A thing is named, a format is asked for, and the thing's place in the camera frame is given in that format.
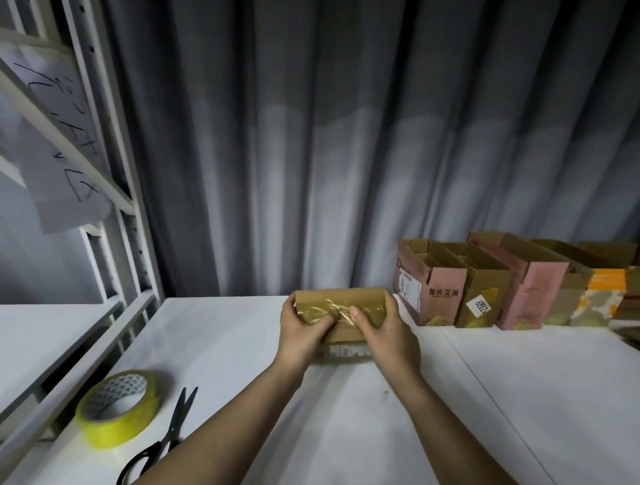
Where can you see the orange and white carton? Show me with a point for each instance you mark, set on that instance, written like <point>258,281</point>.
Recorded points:
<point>600,298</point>

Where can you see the handwritten paper sheet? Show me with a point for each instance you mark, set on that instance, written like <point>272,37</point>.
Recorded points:
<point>70,190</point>
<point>55,95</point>

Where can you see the brown box with 7020 sticker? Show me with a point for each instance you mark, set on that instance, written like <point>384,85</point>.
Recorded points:
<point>480,290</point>

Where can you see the person's left hand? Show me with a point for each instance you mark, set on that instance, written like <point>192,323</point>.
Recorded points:
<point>300,338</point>

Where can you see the person's right hand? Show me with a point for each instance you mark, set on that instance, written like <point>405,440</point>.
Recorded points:
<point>390,342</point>

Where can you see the pink lettered cardboard box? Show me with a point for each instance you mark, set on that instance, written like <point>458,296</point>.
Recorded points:
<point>525,285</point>
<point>430,285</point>

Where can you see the printed brown cardboard box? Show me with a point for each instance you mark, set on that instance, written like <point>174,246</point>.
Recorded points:
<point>620,255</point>

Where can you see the yellow tape roll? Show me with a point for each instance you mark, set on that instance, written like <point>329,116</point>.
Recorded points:
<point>115,415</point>

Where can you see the brown box with white label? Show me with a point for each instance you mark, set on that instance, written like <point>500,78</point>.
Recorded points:
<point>335,305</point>

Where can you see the person's right forearm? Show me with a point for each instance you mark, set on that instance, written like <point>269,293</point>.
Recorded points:
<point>450,435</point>

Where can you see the small brown labelled carton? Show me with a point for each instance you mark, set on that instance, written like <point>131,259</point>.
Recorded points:
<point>565,295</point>

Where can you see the person's left forearm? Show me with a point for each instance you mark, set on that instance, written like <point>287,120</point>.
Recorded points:
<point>210,435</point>

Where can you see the white metal shelf rack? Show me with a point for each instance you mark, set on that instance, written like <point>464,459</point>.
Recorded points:
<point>125,200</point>

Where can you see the black scissors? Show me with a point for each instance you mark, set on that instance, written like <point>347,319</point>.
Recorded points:
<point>160,445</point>

